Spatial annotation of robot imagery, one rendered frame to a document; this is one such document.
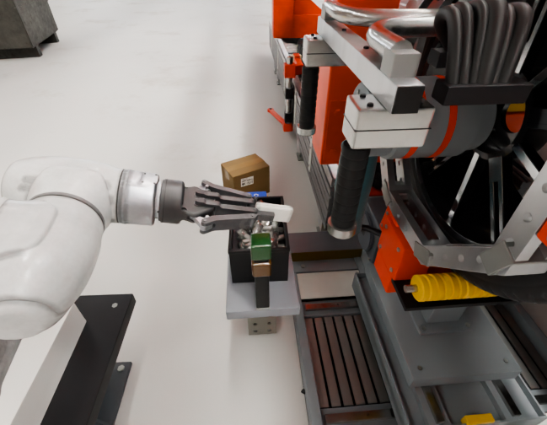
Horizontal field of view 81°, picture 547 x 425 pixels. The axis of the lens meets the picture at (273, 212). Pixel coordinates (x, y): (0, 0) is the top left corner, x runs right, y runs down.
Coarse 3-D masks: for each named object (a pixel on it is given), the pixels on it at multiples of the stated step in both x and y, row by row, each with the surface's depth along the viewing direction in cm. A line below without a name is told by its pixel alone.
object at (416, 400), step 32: (384, 352) 94; (384, 384) 94; (448, 384) 89; (480, 384) 89; (512, 384) 89; (416, 416) 83; (448, 416) 83; (480, 416) 80; (512, 416) 81; (544, 416) 81
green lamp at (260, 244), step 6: (252, 234) 62; (258, 234) 62; (264, 234) 62; (270, 234) 62; (252, 240) 60; (258, 240) 60; (264, 240) 60; (270, 240) 60; (252, 246) 59; (258, 246) 59; (264, 246) 59; (270, 246) 59; (252, 252) 60; (258, 252) 60; (264, 252) 60; (270, 252) 60; (252, 258) 61; (258, 258) 61; (264, 258) 61; (270, 258) 61
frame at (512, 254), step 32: (416, 0) 63; (448, 0) 60; (384, 160) 81; (384, 192) 81; (544, 192) 37; (416, 224) 70; (512, 224) 42; (416, 256) 67; (448, 256) 56; (480, 256) 48; (512, 256) 42; (544, 256) 42
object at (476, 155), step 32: (544, 0) 48; (544, 32) 49; (544, 96) 50; (544, 128) 48; (416, 160) 82; (448, 160) 72; (480, 160) 63; (448, 192) 78; (480, 192) 78; (512, 192) 57; (448, 224) 70; (480, 224) 70
